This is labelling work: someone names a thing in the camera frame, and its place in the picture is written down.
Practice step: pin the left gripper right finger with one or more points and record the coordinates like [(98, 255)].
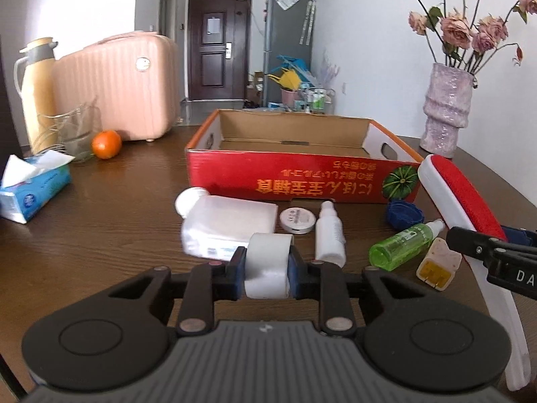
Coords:
[(333, 289)]

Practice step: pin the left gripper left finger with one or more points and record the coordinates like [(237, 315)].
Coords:
[(202, 287)]

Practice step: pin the small white spray bottle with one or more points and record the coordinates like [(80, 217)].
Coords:
[(330, 241)]

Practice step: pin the white tape roll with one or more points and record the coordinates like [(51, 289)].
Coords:
[(266, 266)]

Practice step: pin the large white plastic bottle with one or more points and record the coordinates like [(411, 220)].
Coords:
[(215, 226)]

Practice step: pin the round white cosmetic tin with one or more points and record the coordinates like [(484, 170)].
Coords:
[(297, 221)]

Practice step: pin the beige yellow small box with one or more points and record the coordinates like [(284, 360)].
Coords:
[(439, 266)]

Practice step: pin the red white lint brush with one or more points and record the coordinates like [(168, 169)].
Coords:
[(460, 205)]

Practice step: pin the green spray bottle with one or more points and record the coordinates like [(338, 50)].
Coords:
[(396, 250)]

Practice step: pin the blue bottle cap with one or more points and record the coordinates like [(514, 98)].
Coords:
[(401, 215)]

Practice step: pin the red cardboard box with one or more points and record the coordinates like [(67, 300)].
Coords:
[(284, 155)]

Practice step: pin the pink textured vase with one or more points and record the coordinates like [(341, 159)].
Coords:
[(447, 107)]

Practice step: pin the orange fruit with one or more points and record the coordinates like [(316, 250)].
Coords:
[(106, 144)]

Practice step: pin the clear glass cup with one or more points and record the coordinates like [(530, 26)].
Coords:
[(77, 128)]

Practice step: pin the blue tissue pack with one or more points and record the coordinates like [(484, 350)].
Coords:
[(28, 184)]

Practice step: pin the pink suitcase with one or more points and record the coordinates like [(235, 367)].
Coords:
[(132, 79)]

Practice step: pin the dried pink roses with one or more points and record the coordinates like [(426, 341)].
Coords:
[(467, 42)]

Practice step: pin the dark brown door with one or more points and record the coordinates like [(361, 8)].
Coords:
[(218, 49)]

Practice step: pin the grey refrigerator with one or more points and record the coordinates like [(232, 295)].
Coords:
[(286, 35)]

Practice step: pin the yellow thermos jug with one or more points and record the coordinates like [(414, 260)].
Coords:
[(33, 81)]

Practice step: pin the wire storage cart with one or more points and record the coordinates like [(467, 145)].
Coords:
[(318, 101)]

